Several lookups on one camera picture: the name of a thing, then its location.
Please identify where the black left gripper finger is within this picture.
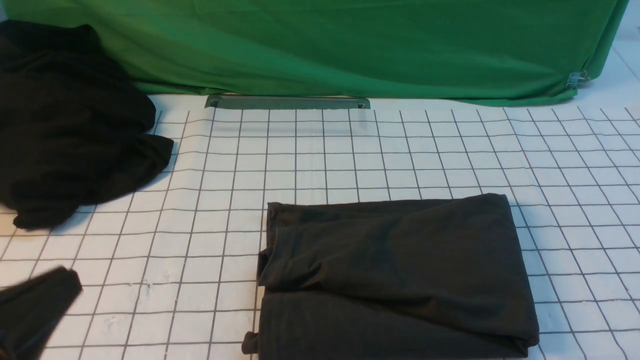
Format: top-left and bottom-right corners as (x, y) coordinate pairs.
(0, 266), (82, 360)

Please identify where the gray long sleeve shirt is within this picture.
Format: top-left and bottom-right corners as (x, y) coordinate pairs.
(241, 193), (540, 360)

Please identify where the black crumpled cloth pile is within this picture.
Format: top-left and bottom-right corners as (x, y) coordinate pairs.
(0, 20), (174, 231)

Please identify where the gray metal bar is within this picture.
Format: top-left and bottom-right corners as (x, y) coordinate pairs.
(205, 94), (371, 110)

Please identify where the green backdrop cloth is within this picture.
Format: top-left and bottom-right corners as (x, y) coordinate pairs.
(1, 0), (628, 107)

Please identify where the metal binder clip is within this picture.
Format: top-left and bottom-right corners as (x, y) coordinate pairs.
(566, 70), (591, 90)

